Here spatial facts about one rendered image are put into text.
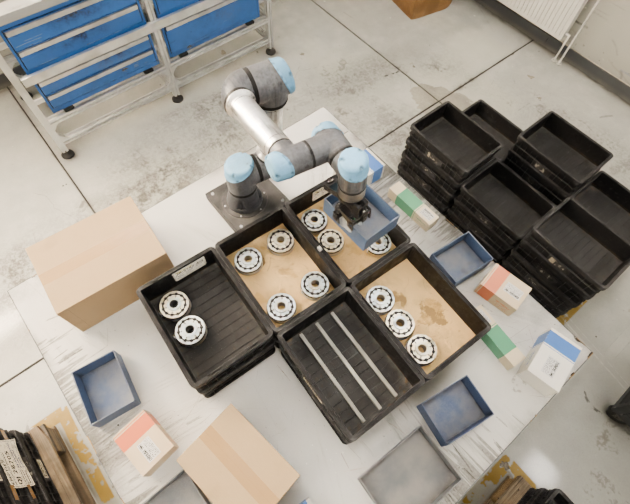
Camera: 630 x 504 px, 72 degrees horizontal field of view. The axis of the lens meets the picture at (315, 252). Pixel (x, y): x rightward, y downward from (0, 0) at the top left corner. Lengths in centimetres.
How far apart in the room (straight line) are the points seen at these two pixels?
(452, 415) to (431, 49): 295
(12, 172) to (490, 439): 307
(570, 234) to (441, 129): 86
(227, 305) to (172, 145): 177
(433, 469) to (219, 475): 70
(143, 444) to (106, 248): 68
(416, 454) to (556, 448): 112
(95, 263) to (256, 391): 72
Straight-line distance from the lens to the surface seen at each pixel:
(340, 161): 106
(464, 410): 170
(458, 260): 189
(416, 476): 164
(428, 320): 161
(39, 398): 265
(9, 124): 371
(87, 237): 177
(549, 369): 177
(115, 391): 173
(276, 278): 160
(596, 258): 246
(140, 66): 317
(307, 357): 151
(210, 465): 146
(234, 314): 156
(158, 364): 171
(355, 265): 163
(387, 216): 145
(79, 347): 183
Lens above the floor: 229
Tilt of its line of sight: 63 degrees down
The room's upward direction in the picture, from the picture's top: 4 degrees clockwise
